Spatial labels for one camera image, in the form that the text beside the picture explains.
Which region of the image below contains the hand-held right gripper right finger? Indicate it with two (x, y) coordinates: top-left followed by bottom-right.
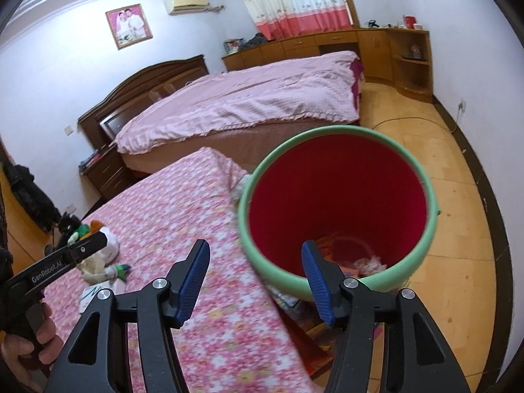
(301, 240), (471, 393)

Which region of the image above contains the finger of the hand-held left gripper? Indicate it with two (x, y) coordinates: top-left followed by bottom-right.
(67, 232), (108, 265)

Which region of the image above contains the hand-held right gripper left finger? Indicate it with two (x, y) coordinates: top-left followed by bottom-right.
(45, 238), (211, 393)

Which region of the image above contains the white plastic bag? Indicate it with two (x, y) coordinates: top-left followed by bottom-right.
(96, 229), (120, 263)

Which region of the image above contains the white teal tissue box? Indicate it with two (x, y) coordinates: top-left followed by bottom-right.
(80, 264), (132, 309)

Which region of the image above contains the small white wad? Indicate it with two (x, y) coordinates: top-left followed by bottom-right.
(354, 256), (387, 275)

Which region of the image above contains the red bin with green rim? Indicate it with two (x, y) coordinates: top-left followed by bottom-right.
(238, 126), (440, 301)

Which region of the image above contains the person's left hand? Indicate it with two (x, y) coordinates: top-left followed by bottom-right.
(0, 301), (64, 381)

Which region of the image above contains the pink floral cloth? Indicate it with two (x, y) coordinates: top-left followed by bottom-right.
(41, 146), (324, 393)

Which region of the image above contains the dark wooden nightstand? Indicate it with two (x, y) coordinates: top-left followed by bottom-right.
(80, 145), (140, 201)

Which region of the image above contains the black hanging jacket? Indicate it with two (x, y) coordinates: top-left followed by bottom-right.
(2, 159), (56, 230)

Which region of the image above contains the dark wooden headboard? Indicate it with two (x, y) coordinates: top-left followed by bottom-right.
(77, 54), (210, 148)

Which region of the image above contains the pink bed quilt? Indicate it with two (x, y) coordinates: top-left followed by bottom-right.
(112, 50), (363, 158)

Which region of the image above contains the wooden corner shelf cabinet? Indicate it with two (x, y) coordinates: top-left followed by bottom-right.
(357, 28), (434, 103)

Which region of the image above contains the long wooden low cabinet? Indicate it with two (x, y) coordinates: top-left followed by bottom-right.
(222, 29), (361, 72)

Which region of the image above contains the dark heap of clothes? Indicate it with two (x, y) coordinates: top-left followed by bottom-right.
(241, 33), (271, 48)

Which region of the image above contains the cream and pink curtain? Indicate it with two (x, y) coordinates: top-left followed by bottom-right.
(231, 0), (353, 42)

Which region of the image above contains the white floor cable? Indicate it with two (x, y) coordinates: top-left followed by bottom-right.
(368, 108), (463, 134)

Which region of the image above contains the framed wall photo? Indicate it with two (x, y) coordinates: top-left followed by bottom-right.
(105, 5), (153, 50)

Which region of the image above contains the wall air conditioner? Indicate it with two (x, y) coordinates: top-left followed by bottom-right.
(164, 0), (211, 16)

